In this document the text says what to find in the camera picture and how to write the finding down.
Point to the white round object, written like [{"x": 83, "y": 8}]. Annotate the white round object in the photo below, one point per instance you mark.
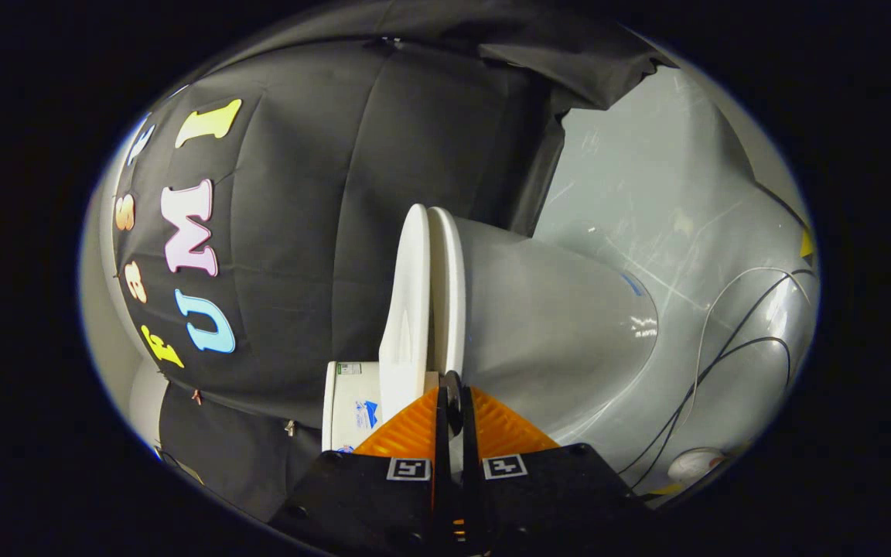
[{"x": 694, "y": 466}]

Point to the black backdrop cloth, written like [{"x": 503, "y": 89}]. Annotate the black backdrop cloth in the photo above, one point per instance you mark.
[{"x": 298, "y": 255}]

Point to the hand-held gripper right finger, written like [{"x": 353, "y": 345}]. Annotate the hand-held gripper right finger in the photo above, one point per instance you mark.
[{"x": 546, "y": 503}]

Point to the black lid pull tab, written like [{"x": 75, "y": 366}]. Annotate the black lid pull tab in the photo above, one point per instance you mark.
[{"x": 453, "y": 398}]

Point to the white toilet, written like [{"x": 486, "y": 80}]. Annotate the white toilet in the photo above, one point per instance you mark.
[{"x": 554, "y": 325}]

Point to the white toilet lid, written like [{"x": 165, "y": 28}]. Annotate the white toilet lid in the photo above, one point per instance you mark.
[{"x": 408, "y": 309}]

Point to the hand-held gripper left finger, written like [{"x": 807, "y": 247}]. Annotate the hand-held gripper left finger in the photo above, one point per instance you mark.
[{"x": 368, "y": 503}]

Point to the white toilet seat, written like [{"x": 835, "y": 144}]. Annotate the white toilet seat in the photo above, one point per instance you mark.
[{"x": 449, "y": 294}]

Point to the yellow tape piece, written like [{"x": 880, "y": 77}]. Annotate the yellow tape piece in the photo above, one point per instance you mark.
[{"x": 807, "y": 244}]

